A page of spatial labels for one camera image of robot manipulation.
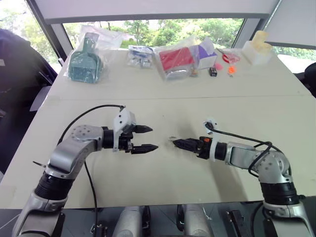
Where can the small orange item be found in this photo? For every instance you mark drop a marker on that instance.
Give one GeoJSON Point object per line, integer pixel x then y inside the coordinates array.
{"type": "Point", "coordinates": [231, 70]}

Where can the grey rounded robot leg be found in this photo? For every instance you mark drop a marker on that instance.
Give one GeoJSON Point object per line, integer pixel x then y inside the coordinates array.
{"type": "Point", "coordinates": [195, 221]}
{"type": "Point", "coordinates": [129, 222]}

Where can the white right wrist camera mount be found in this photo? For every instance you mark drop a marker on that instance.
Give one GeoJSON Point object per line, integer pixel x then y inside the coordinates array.
{"type": "Point", "coordinates": [212, 148]}

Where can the purple white carton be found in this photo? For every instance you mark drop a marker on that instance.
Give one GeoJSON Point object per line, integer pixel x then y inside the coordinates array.
{"type": "Point", "coordinates": [206, 55]}

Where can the pink plastic piece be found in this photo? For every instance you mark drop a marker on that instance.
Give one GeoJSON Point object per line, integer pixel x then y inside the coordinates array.
{"type": "Point", "coordinates": [218, 67]}

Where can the small colourful figurine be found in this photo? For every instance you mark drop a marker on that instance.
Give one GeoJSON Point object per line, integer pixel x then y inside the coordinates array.
{"type": "Point", "coordinates": [194, 73]}

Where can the person in dark clothing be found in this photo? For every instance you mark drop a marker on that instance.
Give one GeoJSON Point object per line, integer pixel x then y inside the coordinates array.
{"type": "Point", "coordinates": [22, 93]}

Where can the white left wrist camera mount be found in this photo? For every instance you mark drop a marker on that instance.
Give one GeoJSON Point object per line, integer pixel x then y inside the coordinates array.
{"type": "Point", "coordinates": [122, 121]}

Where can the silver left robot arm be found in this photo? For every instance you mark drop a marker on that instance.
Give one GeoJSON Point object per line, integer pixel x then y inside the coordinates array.
{"type": "Point", "coordinates": [69, 153]}

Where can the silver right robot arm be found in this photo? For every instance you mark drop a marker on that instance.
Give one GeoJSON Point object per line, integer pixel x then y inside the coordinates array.
{"type": "Point", "coordinates": [269, 160]}

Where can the small black box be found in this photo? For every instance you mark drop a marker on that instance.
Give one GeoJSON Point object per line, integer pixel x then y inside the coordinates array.
{"type": "Point", "coordinates": [213, 71]}

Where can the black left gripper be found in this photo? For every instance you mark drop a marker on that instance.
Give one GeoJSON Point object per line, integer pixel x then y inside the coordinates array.
{"type": "Point", "coordinates": [126, 143]}

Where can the green scoop in plastic bag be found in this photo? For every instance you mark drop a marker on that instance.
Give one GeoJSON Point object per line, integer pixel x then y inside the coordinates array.
{"type": "Point", "coordinates": [85, 64]}

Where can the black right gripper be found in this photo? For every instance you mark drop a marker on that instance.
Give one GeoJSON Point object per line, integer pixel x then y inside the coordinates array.
{"type": "Point", "coordinates": [203, 148]}

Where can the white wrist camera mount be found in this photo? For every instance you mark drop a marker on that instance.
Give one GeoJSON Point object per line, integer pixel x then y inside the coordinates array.
{"type": "Point", "coordinates": [212, 148]}
{"type": "Point", "coordinates": [122, 121]}

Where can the dark bracket under table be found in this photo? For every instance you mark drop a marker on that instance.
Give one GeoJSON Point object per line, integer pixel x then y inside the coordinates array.
{"type": "Point", "coordinates": [235, 222]}

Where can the blue white plastic packet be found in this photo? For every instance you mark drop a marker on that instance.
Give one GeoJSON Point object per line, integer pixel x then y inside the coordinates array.
{"type": "Point", "coordinates": [139, 56]}

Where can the red box in plastic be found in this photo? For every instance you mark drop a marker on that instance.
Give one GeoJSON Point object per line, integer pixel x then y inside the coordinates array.
{"type": "Point", "coordinates": [175, 60]}

